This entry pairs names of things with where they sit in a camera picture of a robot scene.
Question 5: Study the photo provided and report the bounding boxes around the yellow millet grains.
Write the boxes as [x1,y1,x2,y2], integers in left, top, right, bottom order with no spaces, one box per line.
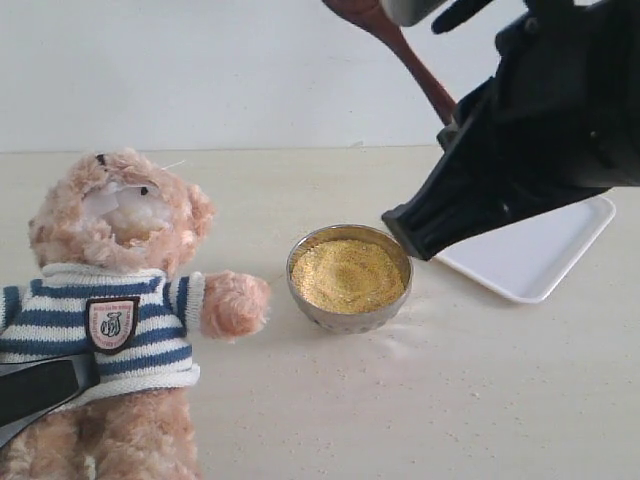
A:
[292,239,405,314]

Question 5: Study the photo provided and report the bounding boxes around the white rectangular plastic tray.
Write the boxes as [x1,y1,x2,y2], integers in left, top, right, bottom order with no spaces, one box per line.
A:
[436,196,616,304]

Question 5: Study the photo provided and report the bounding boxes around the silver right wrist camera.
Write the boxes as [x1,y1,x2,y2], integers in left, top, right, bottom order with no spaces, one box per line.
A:
[379,0,447,27]

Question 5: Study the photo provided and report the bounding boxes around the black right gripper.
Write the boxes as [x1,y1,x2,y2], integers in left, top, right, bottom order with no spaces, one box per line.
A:
[381,1,639,260]

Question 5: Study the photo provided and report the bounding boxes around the beige teddy bear striped sweater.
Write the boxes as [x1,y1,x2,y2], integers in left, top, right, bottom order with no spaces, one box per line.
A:
[1,149,270,479]

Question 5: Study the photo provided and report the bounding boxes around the dark red wooden spoon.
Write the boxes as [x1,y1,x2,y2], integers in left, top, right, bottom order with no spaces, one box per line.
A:
[322,0,456,125]

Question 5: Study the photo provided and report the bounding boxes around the metal bowl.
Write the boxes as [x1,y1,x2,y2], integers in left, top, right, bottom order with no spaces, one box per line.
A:
[286,224,413,334]

